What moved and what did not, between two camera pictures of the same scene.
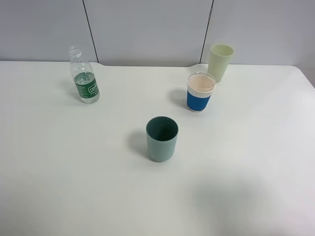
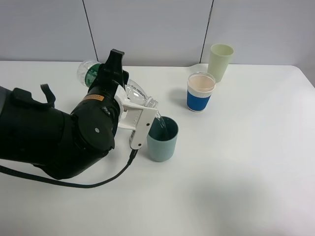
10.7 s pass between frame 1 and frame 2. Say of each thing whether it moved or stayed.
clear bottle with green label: moved
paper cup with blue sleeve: stayed
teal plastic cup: stayed
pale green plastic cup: stayed
